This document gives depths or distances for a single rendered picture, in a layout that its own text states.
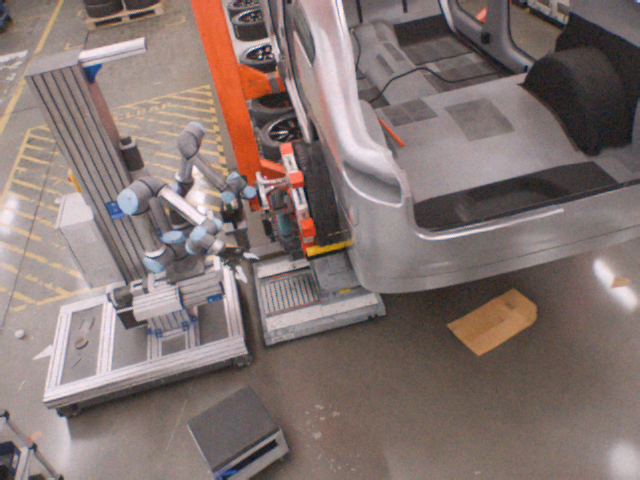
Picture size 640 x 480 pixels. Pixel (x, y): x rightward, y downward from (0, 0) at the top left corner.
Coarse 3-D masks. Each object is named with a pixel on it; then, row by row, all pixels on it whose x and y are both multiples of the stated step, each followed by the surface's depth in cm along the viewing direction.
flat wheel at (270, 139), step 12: (276, 120) 523; (288, 120) 525; (264, 132) 509; (276, 132) 510; (288, 132) 508; (300, 132) 506; (264, 144) 495; (276, 144) 488; (264, 156) 509; (276, 156) 493
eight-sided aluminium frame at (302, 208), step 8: (288, 160) 348; (288, 168) 337; (296, 168) 335; (288, 176) 334; (296, 192) 331; (296, 200) 330; (304, 200) 330; (304, 208) 330; (304, 216) 380; (304, 240) 349; (312, 240) 360
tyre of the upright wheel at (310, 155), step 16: (304, 144) 348; (320, 144) 341; (304, 160) 332; (320, 160) 330; (304, 176) 328; (320, 176) 327; (320, 192) 326; (320, 208) 327; (336, 208) 329; (320, 224) 332; (336, 224) 334; (320, 240) 342; (336, 240) 347
